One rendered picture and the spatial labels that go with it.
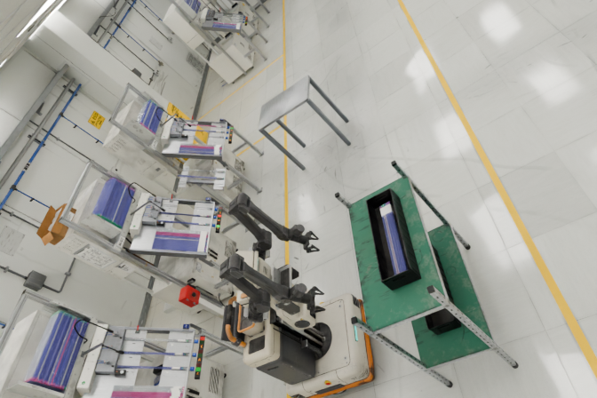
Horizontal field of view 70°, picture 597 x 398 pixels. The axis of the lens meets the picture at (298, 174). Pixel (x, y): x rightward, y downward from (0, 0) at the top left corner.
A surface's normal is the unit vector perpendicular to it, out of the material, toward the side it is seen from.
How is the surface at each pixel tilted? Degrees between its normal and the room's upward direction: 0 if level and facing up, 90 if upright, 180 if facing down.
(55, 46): 90
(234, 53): 90
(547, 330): 0
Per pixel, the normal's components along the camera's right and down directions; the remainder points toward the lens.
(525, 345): -0.62, -0.56
